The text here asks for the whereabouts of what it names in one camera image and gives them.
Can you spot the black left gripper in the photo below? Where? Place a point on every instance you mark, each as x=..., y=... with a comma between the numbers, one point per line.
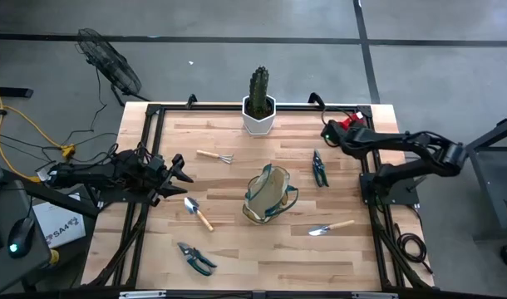
x=158, y=176

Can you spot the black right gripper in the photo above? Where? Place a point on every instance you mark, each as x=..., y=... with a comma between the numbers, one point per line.
x=338, y=135

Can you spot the red gardening glove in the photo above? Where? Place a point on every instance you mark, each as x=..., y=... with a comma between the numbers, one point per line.
x=353, y=121

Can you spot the beige green gardening bag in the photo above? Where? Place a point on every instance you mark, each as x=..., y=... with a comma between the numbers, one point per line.
x=268, y=195

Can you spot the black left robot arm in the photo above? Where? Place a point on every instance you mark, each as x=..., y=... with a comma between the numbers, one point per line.
x=91, y=174

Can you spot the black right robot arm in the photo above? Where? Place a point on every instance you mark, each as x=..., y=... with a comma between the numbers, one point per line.
x=403, y=141

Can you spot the white hexagonal plant pot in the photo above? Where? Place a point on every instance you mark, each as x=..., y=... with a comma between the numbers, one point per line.
x=257, y=126

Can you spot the green cactus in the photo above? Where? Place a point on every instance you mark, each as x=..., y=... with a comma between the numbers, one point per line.
x=258, y=89

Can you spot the white cardboard box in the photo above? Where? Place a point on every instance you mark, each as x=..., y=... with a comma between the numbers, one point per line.
x=62, y=228

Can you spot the black floor fan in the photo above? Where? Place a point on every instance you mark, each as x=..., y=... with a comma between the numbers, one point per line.
x=112, y=66

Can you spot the yellow round cap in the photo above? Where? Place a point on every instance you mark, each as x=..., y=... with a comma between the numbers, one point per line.
x=54, y=257

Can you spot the grey metal table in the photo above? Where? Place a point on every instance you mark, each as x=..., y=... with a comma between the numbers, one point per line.
x=490, y=187

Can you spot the black computer mouse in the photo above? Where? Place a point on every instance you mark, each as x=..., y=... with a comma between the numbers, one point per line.
x=21, y=236

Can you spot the black flat floor bar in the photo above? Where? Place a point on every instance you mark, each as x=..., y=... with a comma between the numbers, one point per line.
x=12, y=92

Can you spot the black desk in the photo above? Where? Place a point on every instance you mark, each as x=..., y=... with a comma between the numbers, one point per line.
x=4, y=266

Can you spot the black aluminium table frame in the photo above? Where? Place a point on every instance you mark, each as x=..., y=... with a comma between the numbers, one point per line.
x=195, y=108

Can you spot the silver metal bracket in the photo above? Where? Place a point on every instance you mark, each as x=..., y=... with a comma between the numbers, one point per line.
x=141, y=295
x=374, y=295

